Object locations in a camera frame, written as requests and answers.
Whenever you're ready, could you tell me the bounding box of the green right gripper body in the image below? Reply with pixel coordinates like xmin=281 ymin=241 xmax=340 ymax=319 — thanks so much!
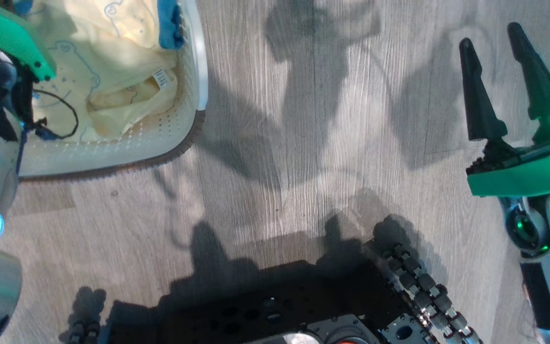
xmin=466 ymin=106 xmax=550 ymax=197

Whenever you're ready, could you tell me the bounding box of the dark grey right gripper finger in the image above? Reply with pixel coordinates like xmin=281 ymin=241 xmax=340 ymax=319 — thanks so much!
xmin=459 ymin=38 xmax=508 ymax=141
xmin=508 ymin=22 xmax=550 ymax=120

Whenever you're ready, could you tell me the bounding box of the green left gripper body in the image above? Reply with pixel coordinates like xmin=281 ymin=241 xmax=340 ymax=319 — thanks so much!
xmin=0 ymin=5 xmax=56 ymax=96

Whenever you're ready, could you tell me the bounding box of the pale yellow printed garment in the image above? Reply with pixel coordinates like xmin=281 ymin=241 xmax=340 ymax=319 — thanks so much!
xmin=29 ymin=0 xmax=180 ymax=143

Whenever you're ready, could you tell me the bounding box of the blue cloth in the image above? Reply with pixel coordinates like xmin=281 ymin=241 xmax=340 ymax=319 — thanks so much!
xmin=157 ymin=0 xmax=185 ymax=50

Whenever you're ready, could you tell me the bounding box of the cream perforated laundry basket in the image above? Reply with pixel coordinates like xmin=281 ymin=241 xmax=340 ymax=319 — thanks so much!
xmin=15 ymin=0 xmax=209 ymax=181

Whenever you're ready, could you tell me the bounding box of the grey roller omni wheel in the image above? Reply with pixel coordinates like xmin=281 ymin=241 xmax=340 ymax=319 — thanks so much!
xmin=363 ymin=241 xmax=483 ymax=344
xmin=67 ymin=319 xmax=101 ymax=344

